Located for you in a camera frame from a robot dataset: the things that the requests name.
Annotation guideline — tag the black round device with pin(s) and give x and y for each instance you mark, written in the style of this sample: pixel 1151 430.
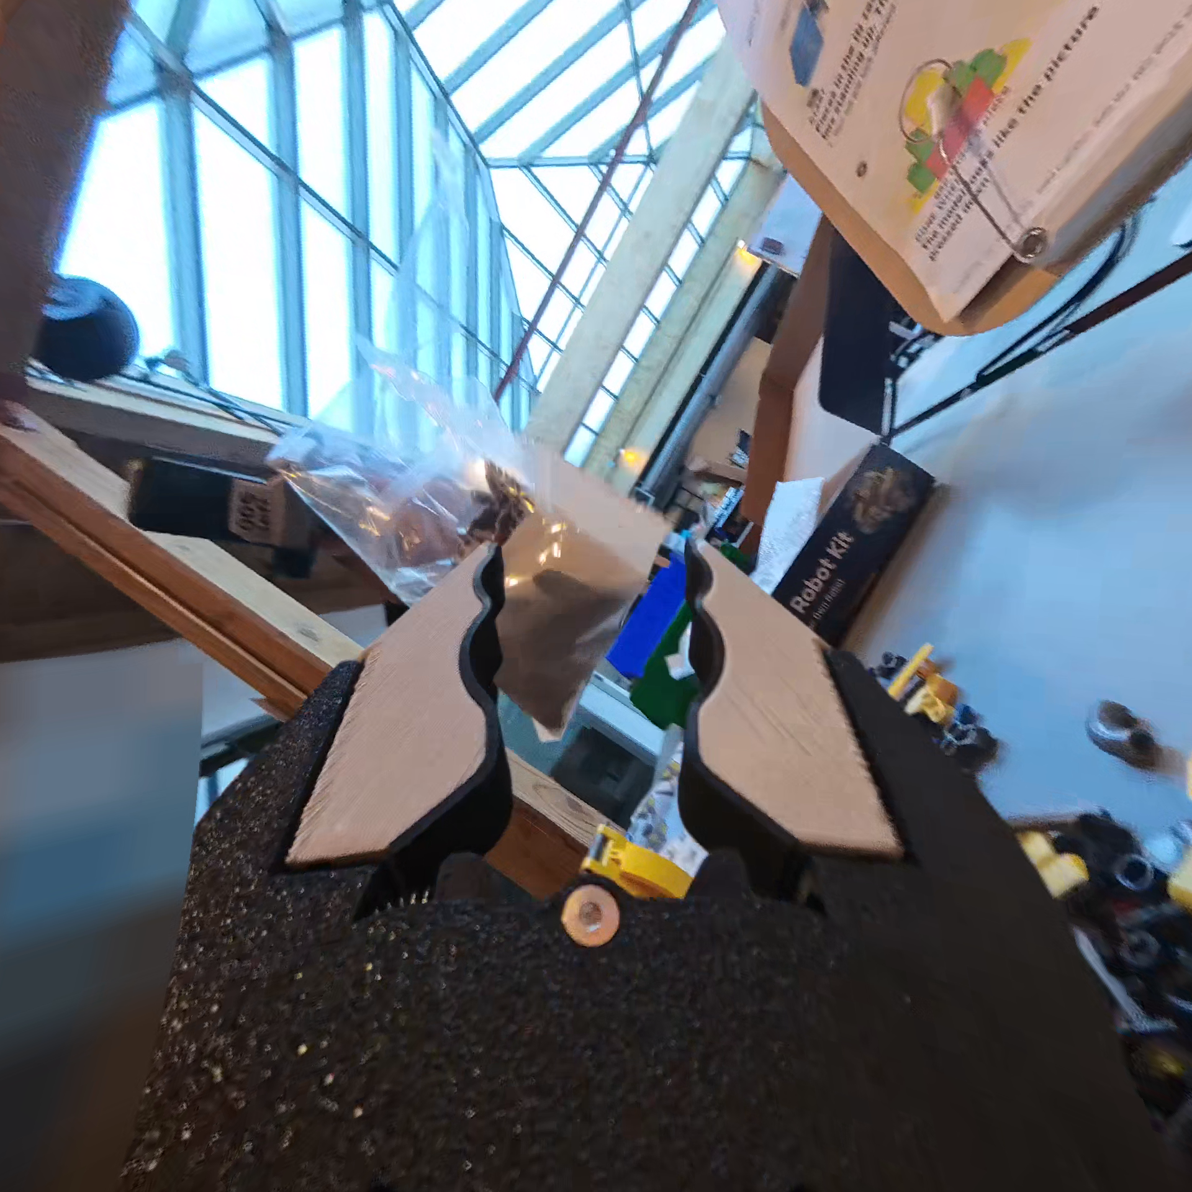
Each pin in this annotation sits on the black round device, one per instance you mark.
pixel 83 325

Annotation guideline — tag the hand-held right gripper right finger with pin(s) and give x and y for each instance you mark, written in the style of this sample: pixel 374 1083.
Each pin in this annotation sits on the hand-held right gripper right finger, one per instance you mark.
pixel 792 745

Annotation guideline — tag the pile of mixed toy bricks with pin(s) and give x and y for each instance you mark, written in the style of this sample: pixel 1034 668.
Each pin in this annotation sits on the pile of mixed toy bricks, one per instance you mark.
pixel 1108 876

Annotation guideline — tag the green plastic bin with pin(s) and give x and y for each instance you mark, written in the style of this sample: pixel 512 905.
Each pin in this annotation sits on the green plastic bin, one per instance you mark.
pixel 665 694

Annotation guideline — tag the dark blue cardboard kit box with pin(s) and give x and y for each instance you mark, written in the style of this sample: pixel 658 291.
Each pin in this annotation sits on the dark blue cardboard kit box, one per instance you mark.
pixel 857 549

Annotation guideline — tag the bubble wrap sheet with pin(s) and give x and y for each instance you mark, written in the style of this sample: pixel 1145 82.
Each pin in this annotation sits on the bubble wrap sheet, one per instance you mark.
pixel 786 531

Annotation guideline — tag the blue plastic bin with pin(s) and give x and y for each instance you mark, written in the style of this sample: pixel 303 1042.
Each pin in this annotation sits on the blue plastic bin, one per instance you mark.
pixel 651 614

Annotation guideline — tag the printed instruction sheet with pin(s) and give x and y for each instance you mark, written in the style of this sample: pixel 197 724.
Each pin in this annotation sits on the printed instruction sheet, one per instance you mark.
pixel 884 139

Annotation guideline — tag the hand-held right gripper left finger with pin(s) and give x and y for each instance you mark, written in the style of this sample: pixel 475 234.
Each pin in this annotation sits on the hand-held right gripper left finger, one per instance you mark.
pixel 410 727

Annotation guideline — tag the printed clear plastic bag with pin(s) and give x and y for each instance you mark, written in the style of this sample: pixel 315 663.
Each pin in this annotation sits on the printed clear plastic bag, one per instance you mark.
pixel 437 484

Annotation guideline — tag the black labelled box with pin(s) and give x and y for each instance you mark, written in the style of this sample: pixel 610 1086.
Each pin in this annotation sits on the black labelled box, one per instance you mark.
pixel 176 498

